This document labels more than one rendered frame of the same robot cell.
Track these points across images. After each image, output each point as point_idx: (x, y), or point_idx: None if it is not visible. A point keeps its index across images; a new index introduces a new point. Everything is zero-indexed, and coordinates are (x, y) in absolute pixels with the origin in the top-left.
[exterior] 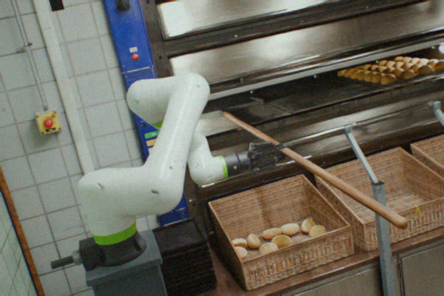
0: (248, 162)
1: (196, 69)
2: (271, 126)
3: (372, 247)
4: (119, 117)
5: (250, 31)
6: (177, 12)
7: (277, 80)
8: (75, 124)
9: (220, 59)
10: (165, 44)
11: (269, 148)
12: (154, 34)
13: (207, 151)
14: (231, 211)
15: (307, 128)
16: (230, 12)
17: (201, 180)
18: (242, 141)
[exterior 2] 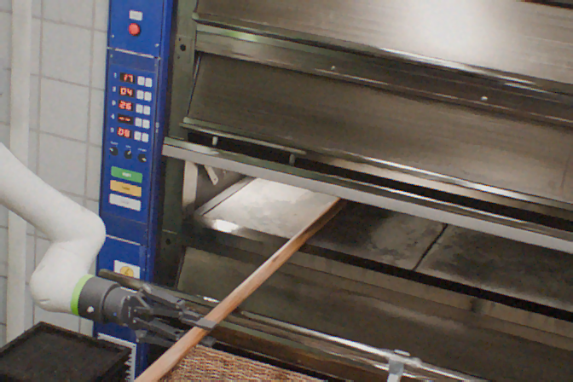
0: (118, 313)
1: (239, 97)
2: (347, 272)
3: None
4: (88, 118)
5: (366, 72)
6: None
7: (350, 193)
8: (18, 96)
9: (291, 98)
10: (197, 28)
11: (169, 312)
12: (185, 2)
13: (76, 257)
14: (211, 380)
15: (427, 315)
16: (333, 18)
17: (32, 298)
18: (281, 269)
